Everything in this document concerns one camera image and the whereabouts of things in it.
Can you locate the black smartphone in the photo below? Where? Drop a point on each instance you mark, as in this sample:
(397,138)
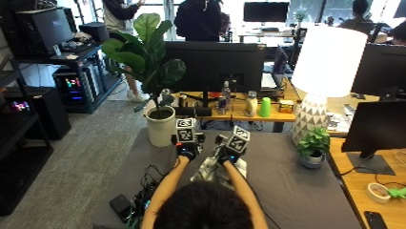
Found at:
(376,220)

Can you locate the small green potted plant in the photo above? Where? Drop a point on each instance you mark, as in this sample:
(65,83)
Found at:
(315,140)

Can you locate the clear glass bottle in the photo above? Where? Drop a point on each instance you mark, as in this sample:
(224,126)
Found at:
(227,92)

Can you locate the roll of white tape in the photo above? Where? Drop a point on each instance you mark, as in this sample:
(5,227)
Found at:
(379,192)

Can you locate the large leafy green plant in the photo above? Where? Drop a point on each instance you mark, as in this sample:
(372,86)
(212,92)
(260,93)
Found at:
(144,57)

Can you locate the black metal shelf rack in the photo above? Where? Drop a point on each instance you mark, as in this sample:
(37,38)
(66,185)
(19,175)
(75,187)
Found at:
(81,76)

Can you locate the green plastic cup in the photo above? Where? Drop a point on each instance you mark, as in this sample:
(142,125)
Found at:
(266,107)

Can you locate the black computer tower lit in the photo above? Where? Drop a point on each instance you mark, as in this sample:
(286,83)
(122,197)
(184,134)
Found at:
(75,88)

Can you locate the yellow small box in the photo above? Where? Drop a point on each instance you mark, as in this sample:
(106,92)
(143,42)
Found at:
(287,106)

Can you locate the white patterned lamp base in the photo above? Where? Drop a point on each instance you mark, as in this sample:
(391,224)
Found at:
(311,116)

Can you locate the black distant monitor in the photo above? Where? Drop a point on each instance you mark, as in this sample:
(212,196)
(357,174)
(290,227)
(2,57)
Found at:
(266,11)

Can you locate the silver can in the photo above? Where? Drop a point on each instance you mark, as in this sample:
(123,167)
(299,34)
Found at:
(166,94)

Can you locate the black monitor on stand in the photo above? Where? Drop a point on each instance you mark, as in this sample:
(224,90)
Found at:
(376,130)

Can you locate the person's right hand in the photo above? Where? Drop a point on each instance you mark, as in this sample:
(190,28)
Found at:
(227,153)

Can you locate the grey small plant pot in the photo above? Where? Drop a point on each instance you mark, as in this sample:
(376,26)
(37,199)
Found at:
(312,161)

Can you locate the green small toy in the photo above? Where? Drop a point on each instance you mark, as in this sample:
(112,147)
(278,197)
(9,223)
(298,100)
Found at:
(397,192)

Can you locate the wooden desk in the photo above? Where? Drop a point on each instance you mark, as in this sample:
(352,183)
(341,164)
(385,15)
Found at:
(246,109)
(372,191)

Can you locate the black power bank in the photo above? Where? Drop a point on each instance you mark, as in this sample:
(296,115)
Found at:
(120,206)

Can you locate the white plant pot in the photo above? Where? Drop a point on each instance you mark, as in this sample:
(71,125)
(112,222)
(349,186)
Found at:
(160,129)

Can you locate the person's left hand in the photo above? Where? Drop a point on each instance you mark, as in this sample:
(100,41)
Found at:
(188,149)

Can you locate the patterned grey white cloth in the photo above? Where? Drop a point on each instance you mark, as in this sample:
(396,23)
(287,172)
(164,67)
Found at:
(212,170)

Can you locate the black speaker box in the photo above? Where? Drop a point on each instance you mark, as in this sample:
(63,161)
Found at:
(95,31)

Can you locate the the person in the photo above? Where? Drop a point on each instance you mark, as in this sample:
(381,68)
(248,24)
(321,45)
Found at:
(203,206)

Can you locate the black large case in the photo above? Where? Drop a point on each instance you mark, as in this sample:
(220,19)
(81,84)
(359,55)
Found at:
(42,31)

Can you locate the black shelf unit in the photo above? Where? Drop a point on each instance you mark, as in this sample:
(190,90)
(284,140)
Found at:
(22,152)

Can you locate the white marker cube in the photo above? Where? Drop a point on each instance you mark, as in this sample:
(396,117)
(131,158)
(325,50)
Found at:
(186,130)
(238,140)

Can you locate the white table lamp shade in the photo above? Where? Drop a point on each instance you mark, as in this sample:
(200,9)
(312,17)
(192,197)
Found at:
(329,60)

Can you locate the large black monitor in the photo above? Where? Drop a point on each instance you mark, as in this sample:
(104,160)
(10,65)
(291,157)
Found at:
(216,66)

